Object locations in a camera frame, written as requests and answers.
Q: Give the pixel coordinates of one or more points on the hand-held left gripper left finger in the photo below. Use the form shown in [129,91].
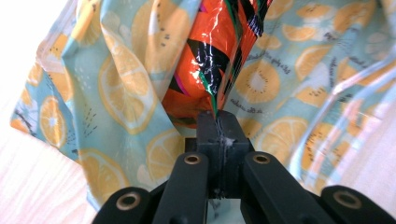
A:
[208,137]

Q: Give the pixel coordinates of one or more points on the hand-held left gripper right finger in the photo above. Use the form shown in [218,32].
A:
[233,140]

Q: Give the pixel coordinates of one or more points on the light blue citrus print bag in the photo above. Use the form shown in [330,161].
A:
[124,77]

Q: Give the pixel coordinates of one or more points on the orange and black snack packet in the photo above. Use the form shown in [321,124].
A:
[214,34]

